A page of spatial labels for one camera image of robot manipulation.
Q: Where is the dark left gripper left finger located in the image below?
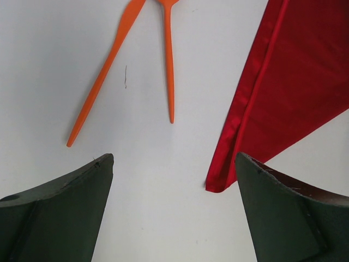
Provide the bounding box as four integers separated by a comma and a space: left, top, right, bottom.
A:
1, 153, 114, 261

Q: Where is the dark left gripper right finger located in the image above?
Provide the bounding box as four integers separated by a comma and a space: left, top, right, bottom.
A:
235, 152, 348, 261

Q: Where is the red cloth napkin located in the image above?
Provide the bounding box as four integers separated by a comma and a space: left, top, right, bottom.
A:
205, 1, 348, 193

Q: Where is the orange plastic knife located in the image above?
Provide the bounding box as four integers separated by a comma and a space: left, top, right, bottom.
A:
66, 0, 146, 147

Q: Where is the orange plastic spoon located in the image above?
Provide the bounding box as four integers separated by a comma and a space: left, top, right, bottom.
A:
158, 0, 177, 124

